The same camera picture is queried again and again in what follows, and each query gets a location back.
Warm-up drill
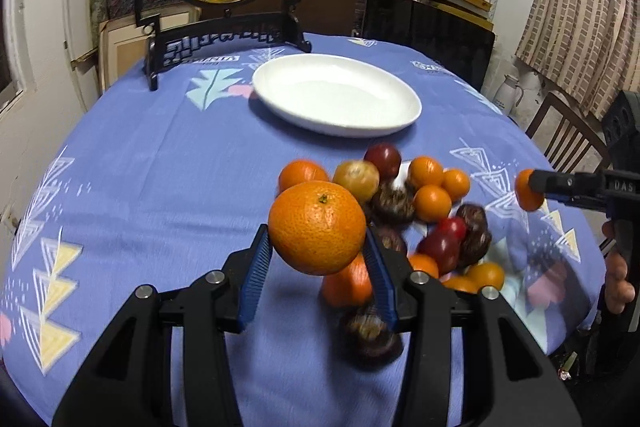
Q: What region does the small orange mandarin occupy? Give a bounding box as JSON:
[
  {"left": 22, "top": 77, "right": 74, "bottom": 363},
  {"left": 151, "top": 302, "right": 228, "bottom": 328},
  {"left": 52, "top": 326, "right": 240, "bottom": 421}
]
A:
[{"left": 514, "top": 169, "right": 544, "bottom": 212}]

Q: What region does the large orange mandarin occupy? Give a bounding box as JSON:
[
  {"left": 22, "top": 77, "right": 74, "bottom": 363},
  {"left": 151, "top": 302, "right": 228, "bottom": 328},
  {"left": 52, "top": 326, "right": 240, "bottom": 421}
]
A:
[{"left": 268, "top": 181, "right": 367, "bottom": 277}]

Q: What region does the dark red plum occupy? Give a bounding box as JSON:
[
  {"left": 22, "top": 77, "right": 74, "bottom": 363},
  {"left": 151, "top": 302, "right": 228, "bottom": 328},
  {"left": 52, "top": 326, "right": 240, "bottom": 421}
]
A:
[{"left": 363, "top": 143, "right": 401, "bottom": 181}]

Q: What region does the person's right hand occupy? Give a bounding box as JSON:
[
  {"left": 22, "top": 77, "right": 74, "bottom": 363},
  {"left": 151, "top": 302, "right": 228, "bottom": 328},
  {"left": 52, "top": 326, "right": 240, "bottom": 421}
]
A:
[{"left": 604, "top": 248, "right": 636, "bottom": 314}]

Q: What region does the wooden chair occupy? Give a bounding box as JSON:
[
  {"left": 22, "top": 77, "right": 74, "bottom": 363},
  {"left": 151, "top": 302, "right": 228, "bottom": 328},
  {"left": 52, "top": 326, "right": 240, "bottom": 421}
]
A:
[{"left": 525, "top": 92, "right": 612, "bottom": 173}]

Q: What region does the mangosteen near gripper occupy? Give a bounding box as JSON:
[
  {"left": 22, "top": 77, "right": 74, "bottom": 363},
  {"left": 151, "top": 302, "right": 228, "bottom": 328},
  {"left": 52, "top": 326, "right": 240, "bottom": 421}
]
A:
[{"left": 337, "top": 303, "right": 404, "bottom": 372}]

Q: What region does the mandarin under gripper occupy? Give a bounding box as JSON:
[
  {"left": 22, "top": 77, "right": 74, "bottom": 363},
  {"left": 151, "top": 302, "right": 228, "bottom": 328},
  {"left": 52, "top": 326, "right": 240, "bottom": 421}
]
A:
[{"left": 320, "top": 254, "right": 373, "bottom": 309}]

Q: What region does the dark purple mangosteen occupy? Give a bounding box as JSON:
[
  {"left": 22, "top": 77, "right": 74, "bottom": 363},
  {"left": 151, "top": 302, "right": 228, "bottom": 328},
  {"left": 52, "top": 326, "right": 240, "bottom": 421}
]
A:
[{"left": 456, "top": 204, "right": 492, "bottom": 271}]

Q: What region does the orange mandarin beside it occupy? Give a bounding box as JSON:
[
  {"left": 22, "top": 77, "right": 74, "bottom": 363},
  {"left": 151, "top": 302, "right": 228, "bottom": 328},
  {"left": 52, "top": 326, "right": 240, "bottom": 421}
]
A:
[{"left": 413, "top": 185, "right": 452, "bottom": 223}]

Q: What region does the white kettle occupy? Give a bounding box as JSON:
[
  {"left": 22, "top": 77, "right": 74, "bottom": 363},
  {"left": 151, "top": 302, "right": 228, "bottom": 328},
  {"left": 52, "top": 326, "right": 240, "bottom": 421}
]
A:
[{"left": 492, "top": 74, "right": 524, "bottom": 116}]

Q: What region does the orange mandarin on cloth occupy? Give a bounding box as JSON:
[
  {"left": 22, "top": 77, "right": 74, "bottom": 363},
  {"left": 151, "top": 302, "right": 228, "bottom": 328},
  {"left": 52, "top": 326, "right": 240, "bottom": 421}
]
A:
[{"left": 408, "top": 156, "right": 444, "bottom": 191}]

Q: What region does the yellowish round fruit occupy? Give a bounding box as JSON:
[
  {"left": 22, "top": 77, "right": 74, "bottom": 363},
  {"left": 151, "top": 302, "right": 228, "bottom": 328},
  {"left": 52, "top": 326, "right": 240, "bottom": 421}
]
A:
[{"left": 332, "top": 160, "right": 380, "bottom": 204}]

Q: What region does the striped beige curtain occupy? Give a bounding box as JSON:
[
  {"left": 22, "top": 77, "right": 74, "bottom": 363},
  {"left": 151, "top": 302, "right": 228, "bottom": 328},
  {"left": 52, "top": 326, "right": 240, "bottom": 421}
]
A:
[{"left": 516, "top": 0, "right": 639, "bottom": 118}]

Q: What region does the orange mandarin behind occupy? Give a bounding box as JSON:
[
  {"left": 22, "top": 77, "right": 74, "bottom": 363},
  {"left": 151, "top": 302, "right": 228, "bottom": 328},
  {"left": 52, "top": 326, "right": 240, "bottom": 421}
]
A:
[{"left": 278, "top": 159, "right": 330, "bottom": 193}]

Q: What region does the blue patterned tablecloth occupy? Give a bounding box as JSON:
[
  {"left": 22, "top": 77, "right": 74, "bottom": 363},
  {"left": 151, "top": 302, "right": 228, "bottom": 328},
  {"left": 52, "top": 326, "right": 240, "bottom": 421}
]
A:
[{"left": 1, "top": 36, "right": 604, "bottom": 426}]

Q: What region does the black monitor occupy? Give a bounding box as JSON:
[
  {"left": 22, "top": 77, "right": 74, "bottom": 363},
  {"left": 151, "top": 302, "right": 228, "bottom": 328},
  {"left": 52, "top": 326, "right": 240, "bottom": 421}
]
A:
[{"left": 361, "top": 0, "right": 495, "bottom": 90}]

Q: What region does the white oval plate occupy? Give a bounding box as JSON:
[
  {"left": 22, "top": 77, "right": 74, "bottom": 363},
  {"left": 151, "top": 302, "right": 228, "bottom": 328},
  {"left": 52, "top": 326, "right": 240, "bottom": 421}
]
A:
[{"left": 252, "top": 54, "right": 422, "bottom": 138}]

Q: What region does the black carved screen stand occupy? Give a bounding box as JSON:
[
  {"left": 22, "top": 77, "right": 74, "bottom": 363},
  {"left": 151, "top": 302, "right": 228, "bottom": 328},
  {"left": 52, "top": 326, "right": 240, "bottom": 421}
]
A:
[{"left": 134, "top": 0, "right": 311, "bottom": 90}]

